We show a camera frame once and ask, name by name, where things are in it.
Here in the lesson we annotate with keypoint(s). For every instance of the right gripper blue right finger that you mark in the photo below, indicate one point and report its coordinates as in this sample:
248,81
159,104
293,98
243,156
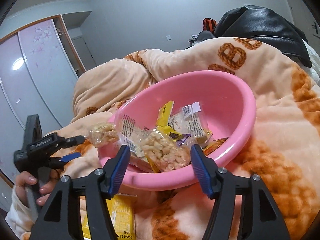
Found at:
205,172

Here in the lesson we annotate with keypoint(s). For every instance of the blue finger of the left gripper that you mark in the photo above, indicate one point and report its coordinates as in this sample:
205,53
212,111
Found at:
74,141
69,157

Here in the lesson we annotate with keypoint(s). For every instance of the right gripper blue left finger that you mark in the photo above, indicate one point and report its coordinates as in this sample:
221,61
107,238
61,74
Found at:
115,169

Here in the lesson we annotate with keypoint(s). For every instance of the puffed rice snack packet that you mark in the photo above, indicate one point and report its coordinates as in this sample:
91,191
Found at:
162,153

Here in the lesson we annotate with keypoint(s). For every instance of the clear rice cracker packet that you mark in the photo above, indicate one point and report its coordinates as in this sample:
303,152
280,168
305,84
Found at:
190,119

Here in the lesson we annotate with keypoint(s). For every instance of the yellow snack packet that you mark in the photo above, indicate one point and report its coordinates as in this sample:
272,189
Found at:
162,124

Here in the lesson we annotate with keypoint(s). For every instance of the black gold Macimumi bar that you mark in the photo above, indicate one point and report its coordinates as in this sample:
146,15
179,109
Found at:
213,145

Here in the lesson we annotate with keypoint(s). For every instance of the clear oat bar packet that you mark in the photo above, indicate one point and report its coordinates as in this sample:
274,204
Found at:
131,135

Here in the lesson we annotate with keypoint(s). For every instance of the yellow packet on blanket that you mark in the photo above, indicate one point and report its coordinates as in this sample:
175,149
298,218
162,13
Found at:
122,212

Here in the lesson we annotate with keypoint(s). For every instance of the pink plastic basin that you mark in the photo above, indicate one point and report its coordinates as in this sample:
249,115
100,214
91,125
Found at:
225,103

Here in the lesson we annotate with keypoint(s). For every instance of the pink sliding wardrobe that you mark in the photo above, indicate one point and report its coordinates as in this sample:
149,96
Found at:
39,69

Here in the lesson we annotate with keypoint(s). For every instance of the beige orange fleece blanket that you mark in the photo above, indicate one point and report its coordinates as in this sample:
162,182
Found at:
284,147

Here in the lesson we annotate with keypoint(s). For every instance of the red orange bag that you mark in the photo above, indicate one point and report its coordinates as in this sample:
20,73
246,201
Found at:
209,24

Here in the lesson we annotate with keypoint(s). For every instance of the black leather jacket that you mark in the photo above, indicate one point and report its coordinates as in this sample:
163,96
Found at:
264,25

